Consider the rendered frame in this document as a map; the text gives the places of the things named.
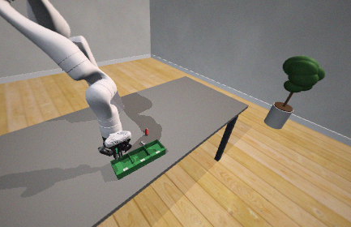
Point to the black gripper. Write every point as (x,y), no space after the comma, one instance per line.
(121,146)

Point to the green compartment tray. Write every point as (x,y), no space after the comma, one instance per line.
(137,158)

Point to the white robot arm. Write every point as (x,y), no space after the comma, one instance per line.
(74,56)

